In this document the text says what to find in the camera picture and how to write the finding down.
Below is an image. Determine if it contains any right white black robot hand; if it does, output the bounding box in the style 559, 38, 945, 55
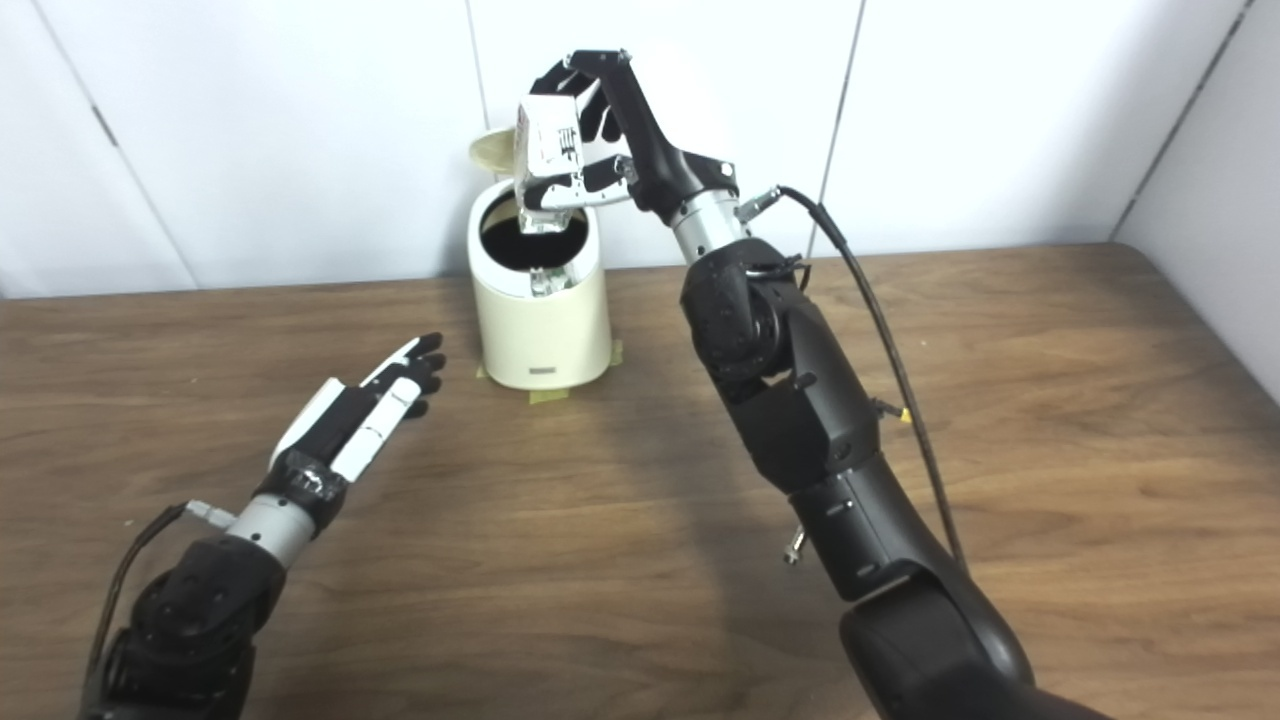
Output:
520, 48, 741, 226

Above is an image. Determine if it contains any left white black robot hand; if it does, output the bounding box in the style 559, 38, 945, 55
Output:
255, 333, 447, 536

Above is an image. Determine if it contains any white green milk carton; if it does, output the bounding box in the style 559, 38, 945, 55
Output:
513, 95, 591, 236

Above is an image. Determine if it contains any cream round bin lid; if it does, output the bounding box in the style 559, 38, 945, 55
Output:
470, 125, 521, 181

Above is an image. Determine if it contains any cream-colored round bin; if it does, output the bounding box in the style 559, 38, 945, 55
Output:
467, 178, 613, 391

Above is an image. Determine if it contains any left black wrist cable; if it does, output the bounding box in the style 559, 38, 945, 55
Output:
85, 500, 236, 691

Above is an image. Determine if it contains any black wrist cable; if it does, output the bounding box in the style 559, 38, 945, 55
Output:
85, 500, 236, 691
735, 185, 971, 576

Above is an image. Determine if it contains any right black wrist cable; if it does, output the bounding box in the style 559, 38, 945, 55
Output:
735, 185, 971, 576

